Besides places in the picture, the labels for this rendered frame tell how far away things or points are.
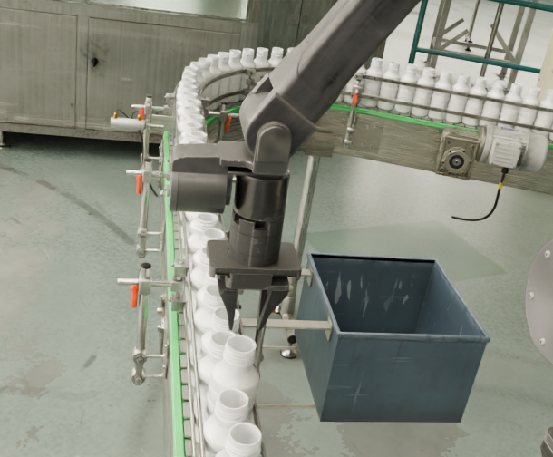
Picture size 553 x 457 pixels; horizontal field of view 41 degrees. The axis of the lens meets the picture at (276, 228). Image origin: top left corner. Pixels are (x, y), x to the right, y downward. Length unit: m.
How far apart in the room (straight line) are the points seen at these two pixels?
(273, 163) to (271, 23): 5.48
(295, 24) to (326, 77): 5.51
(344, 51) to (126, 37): 3.52
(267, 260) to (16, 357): 2.10
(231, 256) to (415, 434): 1.97
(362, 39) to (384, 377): 0.90
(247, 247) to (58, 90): 3.58
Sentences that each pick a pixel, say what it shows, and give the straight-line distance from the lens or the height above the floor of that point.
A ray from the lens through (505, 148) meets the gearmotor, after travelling 2.48.
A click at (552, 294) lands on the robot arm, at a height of 1.57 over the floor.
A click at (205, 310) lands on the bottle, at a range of 1.06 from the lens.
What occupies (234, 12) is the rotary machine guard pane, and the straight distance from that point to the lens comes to 4.22.
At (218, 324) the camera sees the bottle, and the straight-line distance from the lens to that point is 1.00.
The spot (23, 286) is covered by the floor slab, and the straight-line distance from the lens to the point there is 3.24.
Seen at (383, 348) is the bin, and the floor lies 0.92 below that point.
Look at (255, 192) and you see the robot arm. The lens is 0.76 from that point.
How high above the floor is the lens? 1.72
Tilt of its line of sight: 27 degrees down
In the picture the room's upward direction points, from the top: 9 degrees clockwise
